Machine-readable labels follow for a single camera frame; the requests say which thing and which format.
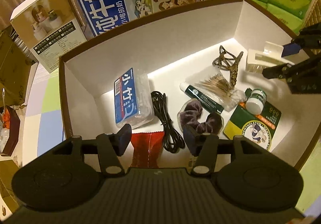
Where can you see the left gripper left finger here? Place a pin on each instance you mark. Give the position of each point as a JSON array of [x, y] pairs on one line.
[[110, 147]]

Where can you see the blue floss pick box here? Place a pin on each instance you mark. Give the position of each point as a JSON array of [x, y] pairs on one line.
[[132, 99]]

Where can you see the red snack packet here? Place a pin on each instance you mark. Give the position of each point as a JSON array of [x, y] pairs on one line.
[[146, 149]]

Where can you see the brown cardboard storage box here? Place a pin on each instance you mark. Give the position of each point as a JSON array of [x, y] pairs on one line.
[[172, 45]]

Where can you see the checkered tablecloth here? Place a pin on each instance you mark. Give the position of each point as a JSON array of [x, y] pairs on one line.
[[43, 125]]

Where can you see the leopard print hair clip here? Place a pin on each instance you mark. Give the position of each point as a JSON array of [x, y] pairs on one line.
[[228, 62]]

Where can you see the cotton swab bag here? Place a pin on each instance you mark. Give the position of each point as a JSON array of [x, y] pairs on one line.
[[212, 83]]

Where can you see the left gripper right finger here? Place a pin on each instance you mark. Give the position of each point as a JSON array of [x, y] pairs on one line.
[[204, 147]]

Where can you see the brown cardboard boxes stack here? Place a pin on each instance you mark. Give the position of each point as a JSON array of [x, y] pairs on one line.
[[15, 69]]

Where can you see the white product box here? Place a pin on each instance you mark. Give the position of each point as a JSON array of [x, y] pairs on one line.
[[49, 28]]

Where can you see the white hair claw clip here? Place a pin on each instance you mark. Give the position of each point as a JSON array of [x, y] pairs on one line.
[[270, 56]]

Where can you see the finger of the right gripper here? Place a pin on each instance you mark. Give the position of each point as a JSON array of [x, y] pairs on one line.
[[279, 71], [290, 49]]

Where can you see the dark tray with items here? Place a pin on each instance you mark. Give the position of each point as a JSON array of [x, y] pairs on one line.
[[10, 127]]

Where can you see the Mentholatum lip salve card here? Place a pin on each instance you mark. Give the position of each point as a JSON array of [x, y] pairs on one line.
[[256, 121]]

